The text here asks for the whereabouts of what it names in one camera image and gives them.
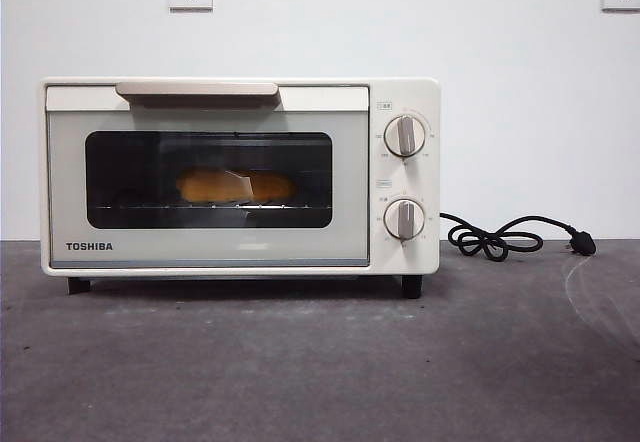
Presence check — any yellow corn cob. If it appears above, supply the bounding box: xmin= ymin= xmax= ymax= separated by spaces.
xmin=177 ymin=169 xmax=296 ymax=204

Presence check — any glass oven door with handle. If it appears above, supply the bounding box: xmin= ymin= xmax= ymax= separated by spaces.
xmin=46 ymin=81 xmax=371 ymax=267

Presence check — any cream oven control knob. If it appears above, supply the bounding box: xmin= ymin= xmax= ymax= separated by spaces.
xmin=383 ymin=115 xmax=427 ymax=158
xmin=383 ymin=198 xmax=426 ymax=241

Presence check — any cream Toshiba toaster oven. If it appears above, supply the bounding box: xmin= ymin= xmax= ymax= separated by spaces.
xmin=40 ymin=76 xmax=442 ymax=299

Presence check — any metal wire oven rack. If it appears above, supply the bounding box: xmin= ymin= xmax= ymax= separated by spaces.
xmin=94 ymin=203 xmax=331 ymax=212

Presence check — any black power cable with plug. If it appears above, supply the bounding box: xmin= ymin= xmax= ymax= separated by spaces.
xmin=438 ymin=211 xmax=598 ymax=262

